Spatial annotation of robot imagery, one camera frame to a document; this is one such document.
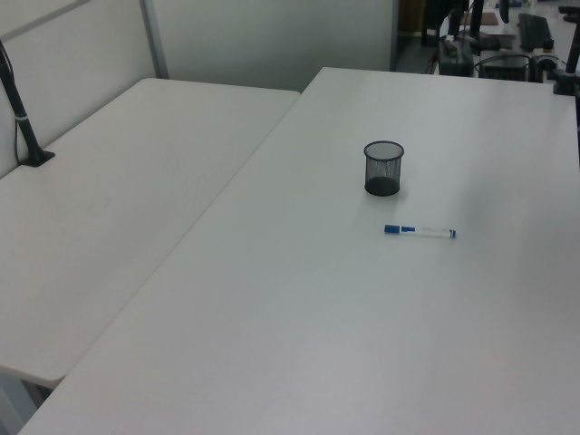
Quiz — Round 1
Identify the black mesh pen cup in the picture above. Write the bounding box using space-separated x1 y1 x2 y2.
362 140 405 198

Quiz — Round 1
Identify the white side table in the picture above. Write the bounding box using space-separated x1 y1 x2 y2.
0 77 303 435

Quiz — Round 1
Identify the blue and white marker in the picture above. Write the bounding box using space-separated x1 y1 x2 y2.
383 223 458 240

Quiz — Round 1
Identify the black controller unit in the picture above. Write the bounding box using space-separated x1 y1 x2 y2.
478 50 532 82

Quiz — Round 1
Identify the silver camera device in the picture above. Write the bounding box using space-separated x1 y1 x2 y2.
529 52 559 83

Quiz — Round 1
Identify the black camera pole with clamp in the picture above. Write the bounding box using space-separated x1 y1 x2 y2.
0 39 56 169

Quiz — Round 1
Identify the black monitor stand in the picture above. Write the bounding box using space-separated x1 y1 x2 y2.
469 0 485 36
446 0 469 42

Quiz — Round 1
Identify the black box case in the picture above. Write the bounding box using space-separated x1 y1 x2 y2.
437 38 475 76

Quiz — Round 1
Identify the grey partition frame post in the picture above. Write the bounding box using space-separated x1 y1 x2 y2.
140 0 169 80

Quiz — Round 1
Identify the black keyboard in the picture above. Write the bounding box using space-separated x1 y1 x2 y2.
517 12 555 52

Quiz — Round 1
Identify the black clamp with pole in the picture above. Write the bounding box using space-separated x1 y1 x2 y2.
551 26 580 96

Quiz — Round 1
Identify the grey partition frame rail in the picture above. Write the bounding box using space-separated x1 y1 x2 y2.
0 0 88 41

